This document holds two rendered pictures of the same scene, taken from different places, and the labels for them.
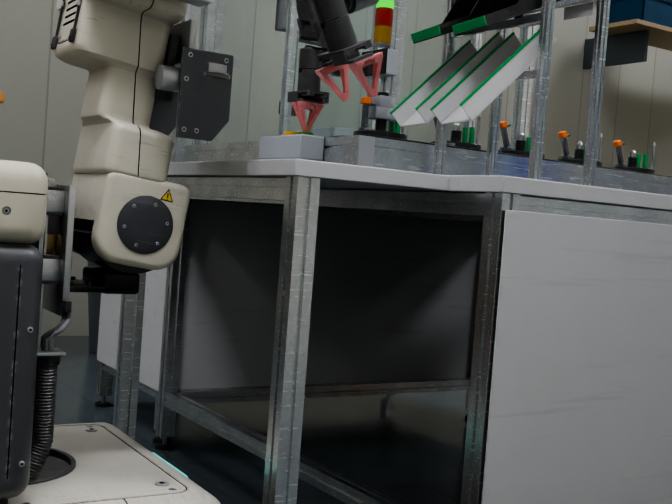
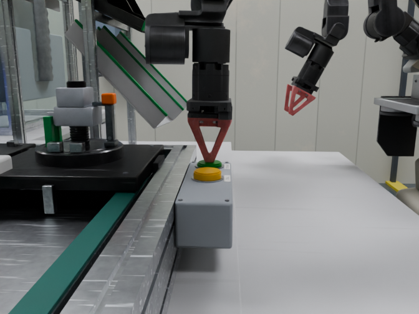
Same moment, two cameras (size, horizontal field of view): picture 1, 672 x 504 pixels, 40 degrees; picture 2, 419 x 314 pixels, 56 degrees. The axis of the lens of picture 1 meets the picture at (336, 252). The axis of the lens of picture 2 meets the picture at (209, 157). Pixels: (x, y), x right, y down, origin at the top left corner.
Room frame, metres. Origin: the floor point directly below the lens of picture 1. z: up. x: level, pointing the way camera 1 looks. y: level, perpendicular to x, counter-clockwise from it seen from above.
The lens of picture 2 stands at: (2.81, 0.46, 1.11)
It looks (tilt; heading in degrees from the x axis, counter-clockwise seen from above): 13 degrees down; 216
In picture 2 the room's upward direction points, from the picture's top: straight up
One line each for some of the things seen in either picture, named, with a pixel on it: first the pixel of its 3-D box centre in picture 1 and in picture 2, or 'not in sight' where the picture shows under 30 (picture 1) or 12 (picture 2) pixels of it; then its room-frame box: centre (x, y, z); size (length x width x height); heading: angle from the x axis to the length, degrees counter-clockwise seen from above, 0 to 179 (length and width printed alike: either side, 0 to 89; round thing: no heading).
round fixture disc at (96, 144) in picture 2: (380, 137); (80, 151); (2.42, -0.09, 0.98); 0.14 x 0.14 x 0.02
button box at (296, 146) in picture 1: (290, 148); (207, 197); (2.37, 0.13, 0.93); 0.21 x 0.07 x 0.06; 33
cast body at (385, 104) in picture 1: (385, 106); (72, 103); (2.43, -0.10, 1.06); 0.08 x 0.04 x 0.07; 121
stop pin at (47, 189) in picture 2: not in sight; (49, 199); (2.53, -0.02, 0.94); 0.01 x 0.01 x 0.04; 33
